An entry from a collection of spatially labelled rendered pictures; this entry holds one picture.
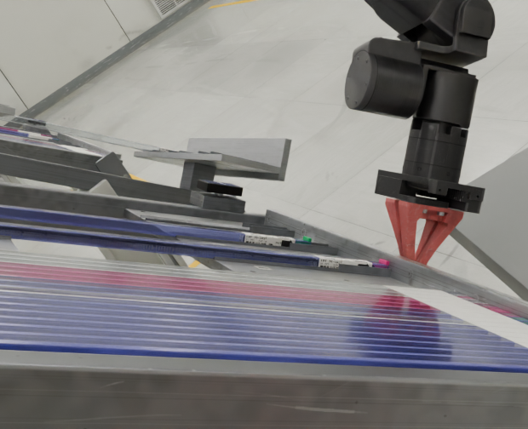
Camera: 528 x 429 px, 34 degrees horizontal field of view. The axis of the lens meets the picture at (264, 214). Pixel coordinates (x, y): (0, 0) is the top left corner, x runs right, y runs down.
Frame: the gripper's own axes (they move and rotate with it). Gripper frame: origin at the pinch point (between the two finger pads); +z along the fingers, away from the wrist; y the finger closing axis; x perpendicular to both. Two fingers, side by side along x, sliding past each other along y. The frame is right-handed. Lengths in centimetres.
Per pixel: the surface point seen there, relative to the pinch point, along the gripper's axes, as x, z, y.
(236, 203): -7.2, -1.5, -31.1
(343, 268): -8.0, 0.9, 0.2
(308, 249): -6.3, 0.9, -10.8
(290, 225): -2.7, -0.3, -23.2
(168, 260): 10, 19, -104
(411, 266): -2.5, -0.5, 3.4
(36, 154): -20, 0, -108
